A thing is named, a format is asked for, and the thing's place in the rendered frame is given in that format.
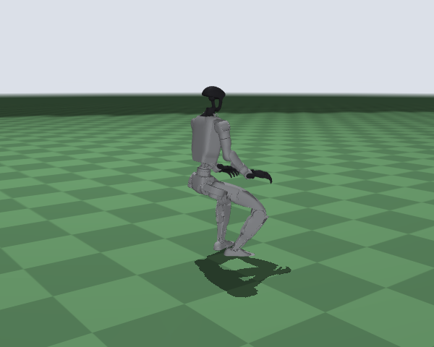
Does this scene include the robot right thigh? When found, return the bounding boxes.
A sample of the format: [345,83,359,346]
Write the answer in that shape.
[204,181,266,218]

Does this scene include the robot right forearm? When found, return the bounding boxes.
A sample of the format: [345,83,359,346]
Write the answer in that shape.
[229,151,252,179]

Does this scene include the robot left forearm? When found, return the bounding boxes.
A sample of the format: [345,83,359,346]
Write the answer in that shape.
[207,163,221,173]

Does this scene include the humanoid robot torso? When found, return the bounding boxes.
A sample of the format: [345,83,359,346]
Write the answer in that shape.
[191,112,221,195]

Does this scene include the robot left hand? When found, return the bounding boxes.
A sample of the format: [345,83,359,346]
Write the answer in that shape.
[217,164,239,178]

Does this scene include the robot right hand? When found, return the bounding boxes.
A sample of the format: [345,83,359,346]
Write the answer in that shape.
[246,169,272,183]

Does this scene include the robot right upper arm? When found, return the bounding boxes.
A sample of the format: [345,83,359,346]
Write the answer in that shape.
[213,119,233,161]

